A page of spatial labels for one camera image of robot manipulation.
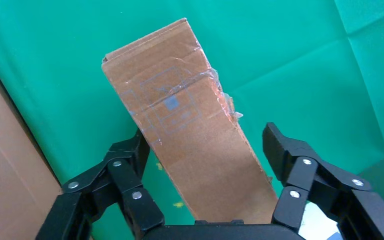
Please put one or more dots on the yellow star sticker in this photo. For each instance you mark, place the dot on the yellow star sticker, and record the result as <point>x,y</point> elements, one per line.
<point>178,204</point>
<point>159,165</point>

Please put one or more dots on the green table cloth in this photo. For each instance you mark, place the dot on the green table cloth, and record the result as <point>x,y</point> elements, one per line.
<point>278,66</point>

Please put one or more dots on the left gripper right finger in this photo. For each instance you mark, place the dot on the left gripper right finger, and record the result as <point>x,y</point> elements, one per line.
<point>324,188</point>

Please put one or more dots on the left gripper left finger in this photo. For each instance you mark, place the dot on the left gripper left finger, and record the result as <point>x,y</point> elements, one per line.
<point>112,192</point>

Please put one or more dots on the small taped cardboard box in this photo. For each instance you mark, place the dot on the small taped cardboard box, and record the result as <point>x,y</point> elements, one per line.
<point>192,132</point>

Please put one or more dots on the large open cardboard carton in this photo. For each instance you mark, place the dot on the large open cardboard carton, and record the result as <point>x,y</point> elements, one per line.
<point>6,165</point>

